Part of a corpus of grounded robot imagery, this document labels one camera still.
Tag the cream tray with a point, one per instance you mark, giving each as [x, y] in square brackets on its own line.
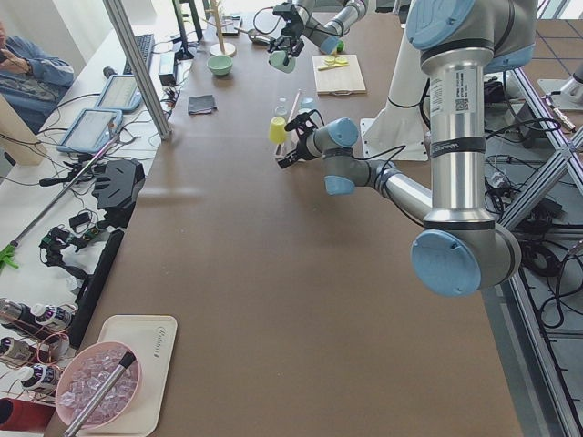
[151, 338]

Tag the white wire cup rack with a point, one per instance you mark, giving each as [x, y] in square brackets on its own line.
[293, 107]

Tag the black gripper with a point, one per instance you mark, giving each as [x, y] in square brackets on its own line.
[290, 29]
[302, 145]

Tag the person in blue jacket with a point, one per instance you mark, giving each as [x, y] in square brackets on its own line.
[33, 82]

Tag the wooden mug tree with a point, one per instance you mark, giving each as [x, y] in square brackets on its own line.
[222, 47]

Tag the green bowl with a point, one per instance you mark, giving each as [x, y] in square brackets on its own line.
[220, 65]

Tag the green plastic cup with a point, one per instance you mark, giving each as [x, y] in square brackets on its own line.
[282, 61]

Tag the yellow plastic cup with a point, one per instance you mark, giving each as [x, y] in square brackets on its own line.
[277, 133]

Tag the pink bowl of ice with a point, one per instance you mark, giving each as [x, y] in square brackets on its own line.
[86, 373]

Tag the white plastic cup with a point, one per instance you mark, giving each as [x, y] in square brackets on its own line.
[280, 111]

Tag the blue teach pendant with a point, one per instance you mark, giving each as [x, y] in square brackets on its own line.
[120, 92]
[91, 130]

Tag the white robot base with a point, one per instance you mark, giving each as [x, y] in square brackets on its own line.
[400, 122]

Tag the wooden cutting board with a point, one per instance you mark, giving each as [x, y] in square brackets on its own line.
[338, 80]

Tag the metal reacher stick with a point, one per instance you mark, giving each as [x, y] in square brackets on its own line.
[8, 252]

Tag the blue plastic cup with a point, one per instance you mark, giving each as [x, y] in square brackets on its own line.
[307, 103]

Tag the black keyboard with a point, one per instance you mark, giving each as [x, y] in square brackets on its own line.
[145, 45]

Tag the grey cloth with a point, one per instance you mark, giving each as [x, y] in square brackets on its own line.
[201, 104]

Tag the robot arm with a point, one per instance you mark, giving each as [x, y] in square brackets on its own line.
[326, 36]
[450, 46]

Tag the aluminium frame post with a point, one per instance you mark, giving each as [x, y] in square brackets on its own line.
[119, 19]

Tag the metal scoop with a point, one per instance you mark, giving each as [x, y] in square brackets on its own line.
[255, 36]

